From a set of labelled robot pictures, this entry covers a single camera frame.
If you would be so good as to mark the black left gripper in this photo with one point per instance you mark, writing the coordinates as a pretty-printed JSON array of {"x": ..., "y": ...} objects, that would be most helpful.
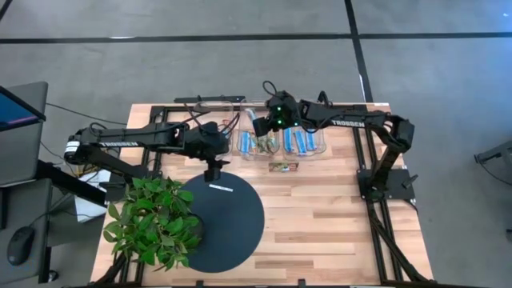
[{"x": 210, "y": 144}]

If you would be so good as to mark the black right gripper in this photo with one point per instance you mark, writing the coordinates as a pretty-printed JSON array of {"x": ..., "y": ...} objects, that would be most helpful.
[{"x": 262, "y": 126}]

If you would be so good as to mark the white-backed granola bar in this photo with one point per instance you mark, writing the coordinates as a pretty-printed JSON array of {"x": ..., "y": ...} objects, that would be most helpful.
[{"x": 250, "y": 114}]

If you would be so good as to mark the orange peanut butter granola bar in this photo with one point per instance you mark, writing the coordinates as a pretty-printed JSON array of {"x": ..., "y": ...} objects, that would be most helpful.
[
  {"x": 272, "y": 143},
  {"x": 261, "y": 146}
]

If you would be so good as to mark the blue-green granola bar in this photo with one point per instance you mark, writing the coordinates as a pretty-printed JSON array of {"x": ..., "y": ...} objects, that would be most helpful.
[{"x": 245, "y": 142}]

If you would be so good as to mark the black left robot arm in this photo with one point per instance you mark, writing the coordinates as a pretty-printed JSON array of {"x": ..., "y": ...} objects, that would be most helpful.
[{"x": 140, "y": 138}]

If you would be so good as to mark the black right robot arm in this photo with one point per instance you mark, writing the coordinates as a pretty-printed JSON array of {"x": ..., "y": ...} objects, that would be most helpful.
[{"x": 348, "y": 120}]

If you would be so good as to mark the white placemat label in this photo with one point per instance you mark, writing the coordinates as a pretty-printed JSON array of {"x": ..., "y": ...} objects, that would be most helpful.
[{"x": 221, "y": 188}]

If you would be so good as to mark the clear plastic bin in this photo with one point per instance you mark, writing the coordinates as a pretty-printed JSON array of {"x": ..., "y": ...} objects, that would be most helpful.
[
  {"x": 322, "y": 150},
  {"x": 242, "y": 120},
  {"x": 224, "y": 108}
]

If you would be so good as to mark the black power strip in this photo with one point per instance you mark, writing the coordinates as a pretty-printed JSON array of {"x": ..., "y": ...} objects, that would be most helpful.
[{"x": 210, "y": 98}]

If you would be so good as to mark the round dark blue placemat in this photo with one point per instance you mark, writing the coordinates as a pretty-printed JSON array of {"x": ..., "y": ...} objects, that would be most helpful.
[{"x": 232, "y": 232}]

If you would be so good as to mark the green plant in black pot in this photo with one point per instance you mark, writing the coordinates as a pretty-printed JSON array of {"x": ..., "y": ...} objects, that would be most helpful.
[{"x": 152, "y": 224}]

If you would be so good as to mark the white paper sheet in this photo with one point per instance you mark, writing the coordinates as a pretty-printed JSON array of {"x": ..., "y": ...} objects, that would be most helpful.
[{"x": 90, "y": 204}]

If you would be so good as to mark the black desk beam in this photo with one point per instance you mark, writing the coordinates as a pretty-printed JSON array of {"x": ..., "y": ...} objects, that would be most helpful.
[{"x": 68, "y": 182}]

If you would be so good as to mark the black caster wheel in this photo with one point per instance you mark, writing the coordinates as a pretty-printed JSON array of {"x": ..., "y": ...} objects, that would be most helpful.
[{"x": 52, "y": 276}]

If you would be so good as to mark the laptop with blue screen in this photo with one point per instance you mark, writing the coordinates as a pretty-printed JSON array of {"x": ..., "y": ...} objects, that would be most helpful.
[{"x": 16, "y": 112}]

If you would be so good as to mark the black computer mouse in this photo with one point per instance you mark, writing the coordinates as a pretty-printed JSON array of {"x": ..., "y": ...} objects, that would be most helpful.
[{"x": 20, "y": 244}]

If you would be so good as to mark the grey metal stand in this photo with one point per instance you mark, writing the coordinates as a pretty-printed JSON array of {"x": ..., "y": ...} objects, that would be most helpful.
[{"x": 496, "y": 154}]

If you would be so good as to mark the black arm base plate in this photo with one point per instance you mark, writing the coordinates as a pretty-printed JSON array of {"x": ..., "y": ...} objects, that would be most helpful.
[{"x": 396, "y": 188}]

